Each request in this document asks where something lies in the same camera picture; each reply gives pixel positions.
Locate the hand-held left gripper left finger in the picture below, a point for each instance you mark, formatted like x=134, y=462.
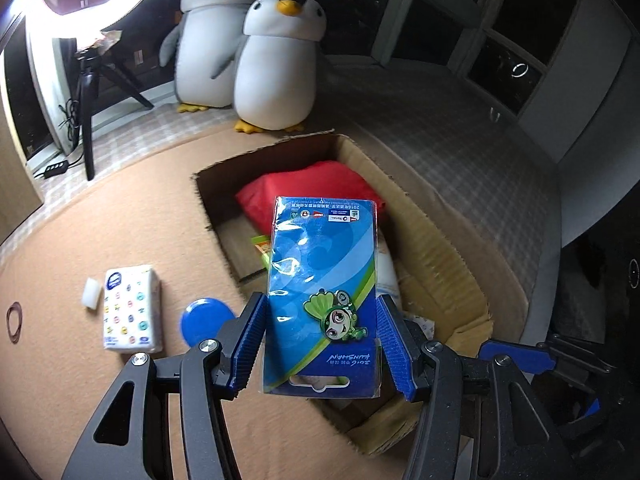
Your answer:
x=250, y=345

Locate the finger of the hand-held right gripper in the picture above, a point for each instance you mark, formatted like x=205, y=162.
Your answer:
x=520, y=357

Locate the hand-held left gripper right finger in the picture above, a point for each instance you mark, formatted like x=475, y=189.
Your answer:
x=395, y=350

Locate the cardboard box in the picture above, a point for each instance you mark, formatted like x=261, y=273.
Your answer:
x=440, y=260

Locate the blue card package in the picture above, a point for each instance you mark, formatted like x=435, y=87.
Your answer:
x=320, y=270

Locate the red cloth pouch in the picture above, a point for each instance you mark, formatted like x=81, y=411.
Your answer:
x=310, y=180

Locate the round blue lid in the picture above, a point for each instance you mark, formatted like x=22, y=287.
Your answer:
x=205, y=320

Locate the white patterned tissue pack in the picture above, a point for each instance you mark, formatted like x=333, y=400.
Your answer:
x=130, y=310

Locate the small white eraser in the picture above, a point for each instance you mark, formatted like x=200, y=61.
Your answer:
x=92, y=292

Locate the grey checked bedsheet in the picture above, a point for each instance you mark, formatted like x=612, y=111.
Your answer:
x=450, y=150

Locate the brown rubber band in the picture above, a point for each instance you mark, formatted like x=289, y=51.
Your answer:
x=6, y=321

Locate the black tripod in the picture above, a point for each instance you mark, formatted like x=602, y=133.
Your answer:
x=87, y=125

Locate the white penguin plush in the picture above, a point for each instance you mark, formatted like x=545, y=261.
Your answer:
x=205, y=35
x=277, y=70

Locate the light wooden cabinet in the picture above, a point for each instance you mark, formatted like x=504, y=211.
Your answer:
x=15, y=185

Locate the black flat panel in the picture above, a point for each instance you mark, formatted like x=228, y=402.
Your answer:
x=30, y=110

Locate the crinkled plastic wrapper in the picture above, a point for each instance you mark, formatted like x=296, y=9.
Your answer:
x=100, y=42

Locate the white window frame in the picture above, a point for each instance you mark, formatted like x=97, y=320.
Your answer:
x=400, y=20

